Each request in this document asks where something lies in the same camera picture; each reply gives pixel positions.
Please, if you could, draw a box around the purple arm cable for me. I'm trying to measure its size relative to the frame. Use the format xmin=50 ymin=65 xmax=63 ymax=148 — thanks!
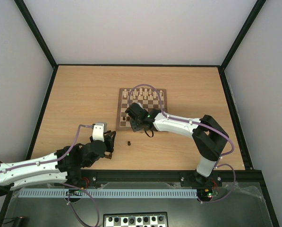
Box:
xmin=128 ymin=84 xmax=236 ymax=204
xmin=0 ymin=124 xmax=101 ymax=227

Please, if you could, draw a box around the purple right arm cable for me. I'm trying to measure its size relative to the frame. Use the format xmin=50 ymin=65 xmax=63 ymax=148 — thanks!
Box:
xmin=128 ymin=84 xmax=236 ymax=204

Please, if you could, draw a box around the black frame post back right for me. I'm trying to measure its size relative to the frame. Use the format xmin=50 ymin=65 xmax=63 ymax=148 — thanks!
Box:
xmin=220 ymin=0 xmax=266 ymax=71

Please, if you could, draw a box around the grey slotted cable duct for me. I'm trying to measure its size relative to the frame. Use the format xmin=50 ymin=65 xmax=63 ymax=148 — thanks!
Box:
xmin=18 ymin=188 xmax=197 ymax=199

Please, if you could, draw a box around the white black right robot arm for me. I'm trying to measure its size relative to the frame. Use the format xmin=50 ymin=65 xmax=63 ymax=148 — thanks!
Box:
xmin=125 ymin=103 xmax=230 ymax=185

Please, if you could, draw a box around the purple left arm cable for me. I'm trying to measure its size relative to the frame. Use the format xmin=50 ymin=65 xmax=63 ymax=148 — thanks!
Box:
xmin=0 ymin=124 xmax=101 ymax=227

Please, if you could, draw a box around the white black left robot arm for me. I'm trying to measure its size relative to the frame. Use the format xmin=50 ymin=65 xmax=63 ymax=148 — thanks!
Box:
xmin=0 ymin=131 xmax=116 ymax=196

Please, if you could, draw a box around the dark chess piece table front left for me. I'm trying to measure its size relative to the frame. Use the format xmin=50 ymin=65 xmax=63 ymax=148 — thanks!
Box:
xmin=105 ymin=154 xmax=112 ymax=159

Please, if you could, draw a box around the black frame post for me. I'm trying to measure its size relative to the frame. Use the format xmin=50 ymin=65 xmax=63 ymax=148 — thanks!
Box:
xmin=220 ymin=0 xmax=266 ymax=71
xmin=14 ymin=0 xmax=58 ymax=69

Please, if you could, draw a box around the black frame post back left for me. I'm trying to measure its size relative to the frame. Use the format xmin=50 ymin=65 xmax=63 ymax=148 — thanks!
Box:
xmin=14 ymin=0 xmax=58 ymax=69

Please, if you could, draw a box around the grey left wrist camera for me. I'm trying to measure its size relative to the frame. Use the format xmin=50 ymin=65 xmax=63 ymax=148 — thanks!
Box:
xmin=94 ymin=122 xmax=107 ymax=133

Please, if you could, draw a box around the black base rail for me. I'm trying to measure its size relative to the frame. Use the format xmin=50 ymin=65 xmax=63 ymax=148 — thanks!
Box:
xmin=13 ymin=169 xmax=264 ymax=189

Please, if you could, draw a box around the small printed chess board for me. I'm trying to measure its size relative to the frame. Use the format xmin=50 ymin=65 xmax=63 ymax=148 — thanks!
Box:
xmin=103 ymin=212 xmax=169 ymax=227

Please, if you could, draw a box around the wooden chess board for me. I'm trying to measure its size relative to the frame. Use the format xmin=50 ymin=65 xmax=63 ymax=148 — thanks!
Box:
xmin=116 ymin=86 xmax=168 ymax=131

